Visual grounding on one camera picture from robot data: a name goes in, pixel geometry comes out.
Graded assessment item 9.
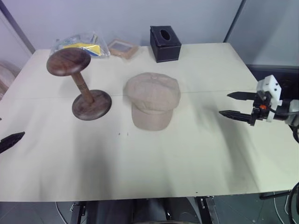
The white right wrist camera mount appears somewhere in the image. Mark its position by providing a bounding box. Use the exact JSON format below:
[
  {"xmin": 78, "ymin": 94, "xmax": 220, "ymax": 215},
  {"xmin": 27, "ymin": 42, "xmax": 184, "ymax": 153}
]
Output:
[{"xmin": 256, "ymin": 75, "xmax": 283, "ymax": 123}]

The beige rounded chair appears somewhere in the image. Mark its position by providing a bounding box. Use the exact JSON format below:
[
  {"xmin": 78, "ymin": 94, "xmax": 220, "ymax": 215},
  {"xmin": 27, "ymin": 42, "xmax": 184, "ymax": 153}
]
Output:
[{"xmin": 0, "ymin": 60, "xmax": 21, "ymax": 100}]

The black cabinet beside table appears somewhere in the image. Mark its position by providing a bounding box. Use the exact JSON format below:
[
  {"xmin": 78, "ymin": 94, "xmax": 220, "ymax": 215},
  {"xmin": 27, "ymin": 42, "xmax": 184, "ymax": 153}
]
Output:
[{"xmin": 246, "ymin": 63, "xmax": 299, "ymax": 101}]

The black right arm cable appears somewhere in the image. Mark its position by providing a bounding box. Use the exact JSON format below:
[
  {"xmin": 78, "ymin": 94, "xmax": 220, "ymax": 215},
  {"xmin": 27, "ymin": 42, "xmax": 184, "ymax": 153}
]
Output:
[{"xmin": 270, "ymin": 107, "xmax": 299, "ymax": 143}]

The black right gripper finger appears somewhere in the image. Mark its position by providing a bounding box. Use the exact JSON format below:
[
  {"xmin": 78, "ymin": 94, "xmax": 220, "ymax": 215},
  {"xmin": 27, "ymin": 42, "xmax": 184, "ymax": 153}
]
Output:
[
  {"xmin": 219, "ymin": 110, "xmax": 255, "ymax": 122},
  {"xmin": 227, "ymin": 91, "xmax": 258, "ymax": 102}
]

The black leather tissue box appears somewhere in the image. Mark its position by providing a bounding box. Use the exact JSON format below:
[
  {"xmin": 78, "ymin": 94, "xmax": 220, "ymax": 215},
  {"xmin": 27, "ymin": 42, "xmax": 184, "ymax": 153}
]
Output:
[{"xmin": 149, "ymin": 25, "xmax": 182, "ymax": 63}]

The black metal table leg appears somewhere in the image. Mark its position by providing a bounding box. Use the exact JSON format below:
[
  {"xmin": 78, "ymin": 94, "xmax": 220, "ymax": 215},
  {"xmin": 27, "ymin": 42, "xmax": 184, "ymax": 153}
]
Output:
[
  {"xmin": 69, "ymin": 201, "xmax": 82, "ymax": 224},
  {"xmin": 194, "ymin": 196, "xmax": 220, "ymax": 224}
]

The clear plastic bag with papers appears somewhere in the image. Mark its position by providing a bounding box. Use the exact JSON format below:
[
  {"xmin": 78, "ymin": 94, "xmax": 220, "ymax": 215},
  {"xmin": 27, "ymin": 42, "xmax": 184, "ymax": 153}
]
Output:
[{"xmin": 50, "ymin": 31, "xmax": 111, "ymax": 59}]

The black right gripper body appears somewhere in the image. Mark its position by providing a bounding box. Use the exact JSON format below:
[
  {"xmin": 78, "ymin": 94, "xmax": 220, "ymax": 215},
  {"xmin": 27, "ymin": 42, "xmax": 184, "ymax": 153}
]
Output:
[{"xmin": 248, "ymin": 91, "xmax": 273, "ymax": 127}]

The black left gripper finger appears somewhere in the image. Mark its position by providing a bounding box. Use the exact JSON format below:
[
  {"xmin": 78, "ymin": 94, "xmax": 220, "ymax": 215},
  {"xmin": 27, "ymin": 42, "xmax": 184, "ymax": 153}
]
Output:
[{"xmin": 0, "ymin": 131, "xmax": 26, "ymax": 154}]

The beige newsboy cap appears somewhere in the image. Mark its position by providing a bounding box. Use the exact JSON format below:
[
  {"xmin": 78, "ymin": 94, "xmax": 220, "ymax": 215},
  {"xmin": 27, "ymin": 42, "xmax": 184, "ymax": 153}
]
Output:
[{"xmin": 126, "ymin": 72, "xmax": 182, "ymax": 131}]

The dark wooden hat stand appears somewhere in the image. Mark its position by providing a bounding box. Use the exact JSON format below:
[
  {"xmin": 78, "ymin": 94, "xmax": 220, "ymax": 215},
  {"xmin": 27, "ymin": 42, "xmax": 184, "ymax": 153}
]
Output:
[{"xmin": 46, "ymin": 48, "xmax": 113, "ymax": 121}]

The black loop cable under table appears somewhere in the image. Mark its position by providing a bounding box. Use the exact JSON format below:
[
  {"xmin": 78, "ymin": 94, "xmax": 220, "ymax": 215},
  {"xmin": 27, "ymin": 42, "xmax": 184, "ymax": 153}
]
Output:
[{"xmin": 283, "ymin": 181, "xmax": 299, "ymax": 224}]

